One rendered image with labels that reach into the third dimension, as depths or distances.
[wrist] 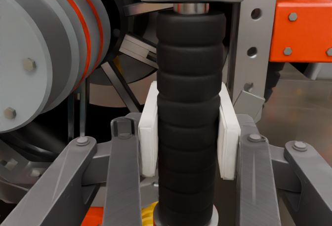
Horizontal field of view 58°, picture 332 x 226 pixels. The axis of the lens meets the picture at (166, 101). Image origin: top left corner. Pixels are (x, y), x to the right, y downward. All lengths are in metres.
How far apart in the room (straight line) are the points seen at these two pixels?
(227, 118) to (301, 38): 0.25
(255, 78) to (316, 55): 0.08
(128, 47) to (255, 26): 0.21
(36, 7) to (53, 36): 0.03
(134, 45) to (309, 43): 0.25
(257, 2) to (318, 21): 0.08
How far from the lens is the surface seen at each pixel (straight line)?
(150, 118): 0.15
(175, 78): 0.15
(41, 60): 0.25
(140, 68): 0.65
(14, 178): 0.54
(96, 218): 0.51
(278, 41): 0.39
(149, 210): 0.55
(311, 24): 0.39
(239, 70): 0.39
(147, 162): 0.15
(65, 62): 0.28
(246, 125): 0.17
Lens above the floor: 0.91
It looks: 22 degrees down
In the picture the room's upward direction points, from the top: straight up
